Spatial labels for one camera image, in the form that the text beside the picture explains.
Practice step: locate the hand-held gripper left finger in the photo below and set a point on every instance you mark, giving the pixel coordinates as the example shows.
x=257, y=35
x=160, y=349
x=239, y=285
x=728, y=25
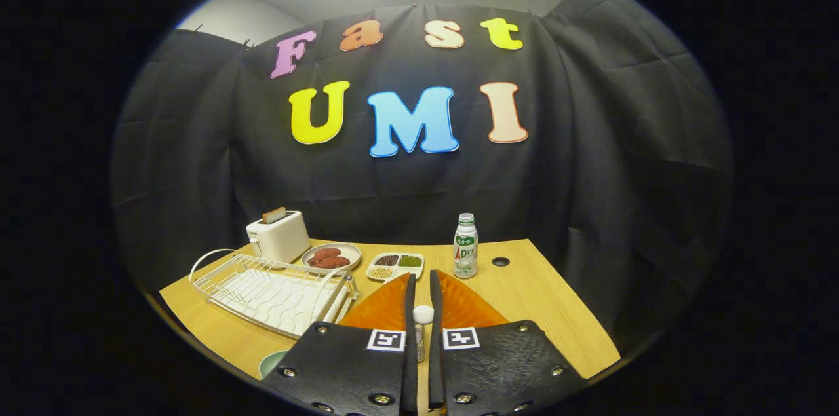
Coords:
x=341, y=370

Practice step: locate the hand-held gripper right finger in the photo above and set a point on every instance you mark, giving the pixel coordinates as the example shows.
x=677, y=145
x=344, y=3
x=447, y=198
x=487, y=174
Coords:
x=505, y=370

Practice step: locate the light green plate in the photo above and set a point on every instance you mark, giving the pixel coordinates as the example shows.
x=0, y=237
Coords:
x=272, y=365

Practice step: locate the metal spoon with white knob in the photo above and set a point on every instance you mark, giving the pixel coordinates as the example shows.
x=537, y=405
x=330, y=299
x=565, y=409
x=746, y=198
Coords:
x=423, y=314

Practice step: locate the small beige plate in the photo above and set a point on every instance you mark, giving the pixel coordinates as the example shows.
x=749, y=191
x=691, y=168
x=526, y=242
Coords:
x=351, y=251

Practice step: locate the red sausage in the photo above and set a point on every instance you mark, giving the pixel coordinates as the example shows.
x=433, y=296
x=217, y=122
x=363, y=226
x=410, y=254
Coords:
x=324, y=253
x=335, y=263

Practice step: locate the black table grommet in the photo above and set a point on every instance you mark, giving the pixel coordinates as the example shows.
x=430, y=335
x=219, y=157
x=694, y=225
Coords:
x=501, y=261

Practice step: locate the white divided bean tray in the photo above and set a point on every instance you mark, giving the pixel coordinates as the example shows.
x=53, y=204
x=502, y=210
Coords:
x=395, y=266

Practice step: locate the white and green drink bottle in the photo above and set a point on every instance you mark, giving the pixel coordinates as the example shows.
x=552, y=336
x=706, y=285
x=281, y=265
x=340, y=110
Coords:
x=465, y=249

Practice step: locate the white toaster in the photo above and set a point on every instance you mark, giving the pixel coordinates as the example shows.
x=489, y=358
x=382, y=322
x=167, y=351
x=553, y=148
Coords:
x=282, y=239

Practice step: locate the brown bread slice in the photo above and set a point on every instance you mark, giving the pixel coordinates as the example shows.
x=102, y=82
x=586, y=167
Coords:
x=274, y=215

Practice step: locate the black backdrop cloth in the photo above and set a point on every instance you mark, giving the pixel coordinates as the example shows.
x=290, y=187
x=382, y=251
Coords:
x=590, y=173

